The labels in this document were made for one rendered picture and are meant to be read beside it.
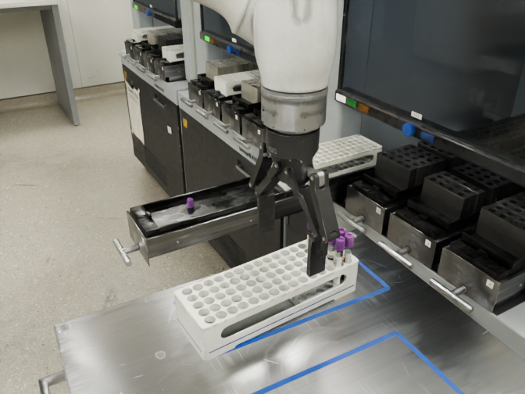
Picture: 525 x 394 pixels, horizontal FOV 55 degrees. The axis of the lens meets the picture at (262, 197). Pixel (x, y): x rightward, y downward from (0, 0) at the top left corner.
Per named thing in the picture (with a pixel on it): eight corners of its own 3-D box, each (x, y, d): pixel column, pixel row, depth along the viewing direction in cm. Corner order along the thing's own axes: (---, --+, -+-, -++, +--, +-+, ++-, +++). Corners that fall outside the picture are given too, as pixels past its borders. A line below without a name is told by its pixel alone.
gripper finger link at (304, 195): (303, 163, 74) (308, 160, 73) (332, 234, 73) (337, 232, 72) (281, 170, 72) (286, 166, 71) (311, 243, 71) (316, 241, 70)
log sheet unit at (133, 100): (131, 133, 300) (123, 73, 283) (146, 149, 280) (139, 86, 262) (127, 134, 299) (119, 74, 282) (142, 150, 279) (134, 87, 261)
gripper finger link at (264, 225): (258, 198, 81) (256, 196, 82) (259, 234, 85) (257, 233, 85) (274, 193, 83) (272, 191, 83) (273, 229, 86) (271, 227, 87)
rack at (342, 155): (356, 154, 141) (358, 134, 138) (380, 168, 133) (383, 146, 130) (264, 179, 128) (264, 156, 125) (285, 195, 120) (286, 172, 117)
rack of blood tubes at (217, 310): (320, 260, 95) (323, 232, 92) (357, 289, 87) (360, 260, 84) (175, 321, 81) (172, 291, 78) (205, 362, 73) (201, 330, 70)
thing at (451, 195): (466, 221, 107) (472, 196, 104) (458, 223, 106) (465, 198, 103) (425, 198, 116) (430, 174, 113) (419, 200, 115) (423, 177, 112)
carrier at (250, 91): (262, 105, 172) (262, 87, 169) (257, 106, 171) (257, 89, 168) (246, 96, 180) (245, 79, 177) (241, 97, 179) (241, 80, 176)
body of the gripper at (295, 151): (254, 120, 72) (254, 178, 76) (289, 140, 65) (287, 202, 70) (296, 110, 75) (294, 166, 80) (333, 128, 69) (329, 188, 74)
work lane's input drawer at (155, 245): (359, 170, 147) (362, 142, 143) (393, 191, 137) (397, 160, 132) (111, 241, 115) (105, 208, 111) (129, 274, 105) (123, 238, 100)
